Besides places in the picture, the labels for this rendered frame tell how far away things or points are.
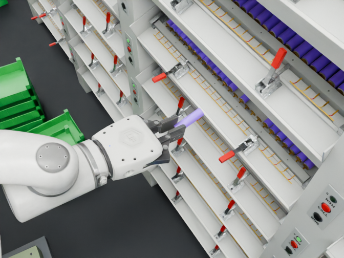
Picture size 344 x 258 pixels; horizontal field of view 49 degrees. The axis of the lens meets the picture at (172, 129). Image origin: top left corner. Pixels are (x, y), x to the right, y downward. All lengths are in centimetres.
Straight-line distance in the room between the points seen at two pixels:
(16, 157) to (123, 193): 132
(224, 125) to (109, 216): 105
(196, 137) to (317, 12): 64
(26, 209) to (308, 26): 48
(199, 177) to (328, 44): 81
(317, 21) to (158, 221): 140
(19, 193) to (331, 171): 48
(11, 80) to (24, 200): 148
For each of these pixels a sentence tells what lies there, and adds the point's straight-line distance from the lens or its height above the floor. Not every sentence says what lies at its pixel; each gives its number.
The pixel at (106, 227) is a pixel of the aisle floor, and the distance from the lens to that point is 180.
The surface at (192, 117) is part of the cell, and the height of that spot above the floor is 107.
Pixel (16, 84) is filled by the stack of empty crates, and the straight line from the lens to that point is 204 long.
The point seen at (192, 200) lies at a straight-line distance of 143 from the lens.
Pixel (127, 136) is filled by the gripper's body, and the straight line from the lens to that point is 68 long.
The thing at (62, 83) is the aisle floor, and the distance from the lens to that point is 231.
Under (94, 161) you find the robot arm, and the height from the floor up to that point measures 113.
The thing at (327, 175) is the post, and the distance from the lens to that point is 65.
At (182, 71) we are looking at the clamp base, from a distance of 96.
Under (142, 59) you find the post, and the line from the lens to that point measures 115.
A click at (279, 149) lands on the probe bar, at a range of 82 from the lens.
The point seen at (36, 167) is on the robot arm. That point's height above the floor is 121.
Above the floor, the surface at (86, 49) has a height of 37.
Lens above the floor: 167
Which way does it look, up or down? 56 degrees down
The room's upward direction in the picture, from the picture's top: straight up
